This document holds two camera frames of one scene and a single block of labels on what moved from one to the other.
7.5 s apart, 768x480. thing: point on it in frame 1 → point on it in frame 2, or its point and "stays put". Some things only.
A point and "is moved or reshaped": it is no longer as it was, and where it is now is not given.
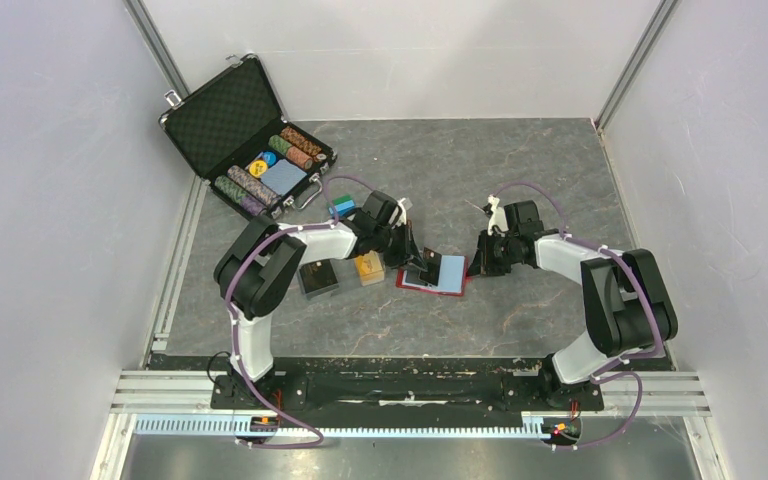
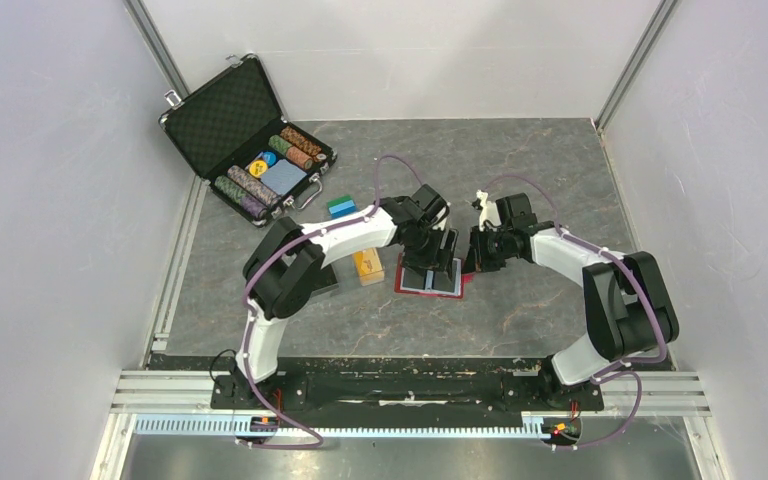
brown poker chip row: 301,141 stays put
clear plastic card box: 323,277 stays put
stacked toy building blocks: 343,205 stays put
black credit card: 431,273 is moved or reshaped
